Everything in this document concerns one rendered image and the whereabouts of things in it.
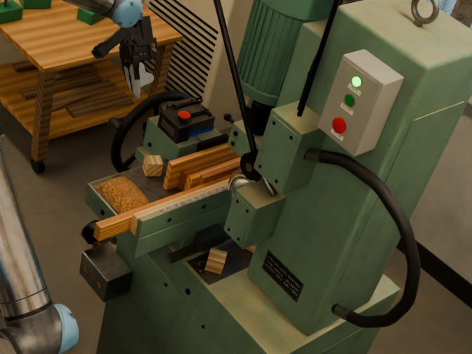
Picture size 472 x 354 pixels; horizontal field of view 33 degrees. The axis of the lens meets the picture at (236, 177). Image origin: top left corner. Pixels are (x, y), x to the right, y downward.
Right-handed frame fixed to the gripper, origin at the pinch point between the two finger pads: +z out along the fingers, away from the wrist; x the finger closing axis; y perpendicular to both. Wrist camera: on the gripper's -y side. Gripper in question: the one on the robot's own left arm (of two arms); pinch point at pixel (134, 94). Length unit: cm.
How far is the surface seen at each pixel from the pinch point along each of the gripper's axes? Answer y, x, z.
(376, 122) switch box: 9, -86, 12
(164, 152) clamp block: -0.4, -13.8, 15.7
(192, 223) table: -3.4, -30.0, 32.0
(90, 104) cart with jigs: 30, 121, 0
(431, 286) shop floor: 132, 44, 93
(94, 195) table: -22.2, -19.9, 22.0
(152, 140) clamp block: -1.4, -9.8, 12.4
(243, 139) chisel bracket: 11.2, -34.2, 14.6
